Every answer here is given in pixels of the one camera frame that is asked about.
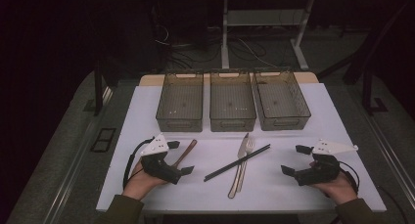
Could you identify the black metal stand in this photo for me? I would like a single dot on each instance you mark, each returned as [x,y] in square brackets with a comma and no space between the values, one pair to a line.
[367,90]
[98,87]

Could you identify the person's left hand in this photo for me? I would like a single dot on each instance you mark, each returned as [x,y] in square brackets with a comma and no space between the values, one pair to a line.
[140,185]

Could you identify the smoky clear plastic bin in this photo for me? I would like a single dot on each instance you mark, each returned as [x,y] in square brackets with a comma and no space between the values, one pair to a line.
[232,103]
[280,101]
[181,103]

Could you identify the black chopstick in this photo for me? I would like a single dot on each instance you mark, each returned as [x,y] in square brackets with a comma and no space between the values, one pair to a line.
[257,151]
[218,175]

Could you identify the steel fork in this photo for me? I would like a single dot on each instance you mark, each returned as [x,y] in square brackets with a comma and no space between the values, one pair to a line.
[250,147]

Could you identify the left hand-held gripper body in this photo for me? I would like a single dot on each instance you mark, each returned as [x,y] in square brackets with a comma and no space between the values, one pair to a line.
[160,168]

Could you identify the person's right hand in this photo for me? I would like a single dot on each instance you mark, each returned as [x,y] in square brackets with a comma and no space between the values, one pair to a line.
[339,189]

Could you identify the white metal desk frame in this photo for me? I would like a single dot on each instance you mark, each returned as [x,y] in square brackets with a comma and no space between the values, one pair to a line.
[224,38]

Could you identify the steel table knife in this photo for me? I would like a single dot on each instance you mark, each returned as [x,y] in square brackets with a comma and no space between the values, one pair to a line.
[242,148]

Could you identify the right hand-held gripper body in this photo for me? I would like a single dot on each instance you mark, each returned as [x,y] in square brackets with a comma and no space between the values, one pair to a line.
[318,171]

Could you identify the brown wooden spoon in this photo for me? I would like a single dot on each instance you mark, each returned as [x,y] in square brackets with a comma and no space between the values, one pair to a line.
[188,151]

